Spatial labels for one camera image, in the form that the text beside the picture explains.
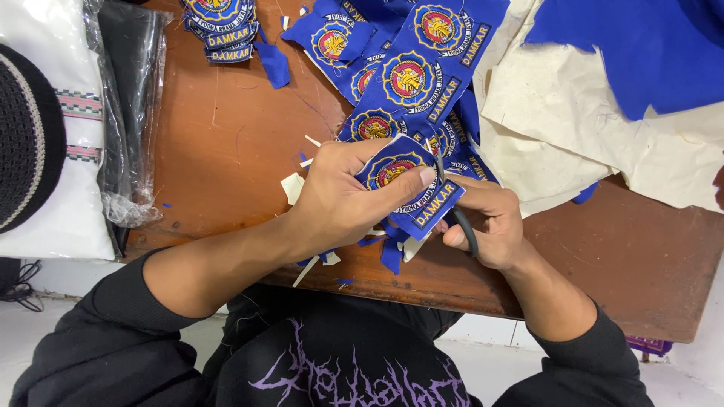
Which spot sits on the cream backing cloth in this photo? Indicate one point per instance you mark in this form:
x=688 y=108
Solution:
x=565 y=141

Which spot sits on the white backing scrap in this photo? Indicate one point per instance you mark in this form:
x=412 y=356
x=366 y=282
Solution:
x=293 y=187

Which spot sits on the black printed sweatshirt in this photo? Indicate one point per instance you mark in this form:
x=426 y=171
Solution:
x=339 y=362

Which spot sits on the single blue embroidered patch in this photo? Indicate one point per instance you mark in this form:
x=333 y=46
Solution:
x=430 y=206

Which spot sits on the person's right hand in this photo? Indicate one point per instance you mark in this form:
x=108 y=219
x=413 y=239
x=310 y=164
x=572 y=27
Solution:
x=498 y=226

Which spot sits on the blue fabric sheet of uncut badges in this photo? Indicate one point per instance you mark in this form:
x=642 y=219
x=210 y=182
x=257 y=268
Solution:
x=418 y=73

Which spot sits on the black knitted cap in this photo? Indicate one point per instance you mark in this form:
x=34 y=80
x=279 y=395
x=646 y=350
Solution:
x=25 y=141

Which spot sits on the purple patterned item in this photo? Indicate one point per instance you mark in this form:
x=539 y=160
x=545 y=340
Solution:
x=647 y=345

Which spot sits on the stack of trimmed blue emblems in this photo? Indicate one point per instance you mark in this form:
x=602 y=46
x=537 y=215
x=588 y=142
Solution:
x=223 y=31

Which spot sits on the white folded garment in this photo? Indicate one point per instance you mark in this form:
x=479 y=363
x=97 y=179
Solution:
x=62 y=215

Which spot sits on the plain blue cloth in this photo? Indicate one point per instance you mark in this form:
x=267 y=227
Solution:
x=639 y=51

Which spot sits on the blue fabric scrap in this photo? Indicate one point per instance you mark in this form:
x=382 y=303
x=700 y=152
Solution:
x=273 y=65

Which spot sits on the black garment in plastic bag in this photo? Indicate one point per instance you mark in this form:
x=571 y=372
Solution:
x=133 y=85

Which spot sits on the person's left hand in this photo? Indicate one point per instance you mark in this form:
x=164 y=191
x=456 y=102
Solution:
x=333 y=198

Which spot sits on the heap of blue and white offcuts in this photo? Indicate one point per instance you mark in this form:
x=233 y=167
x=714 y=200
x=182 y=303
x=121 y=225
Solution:
x=391 y=254

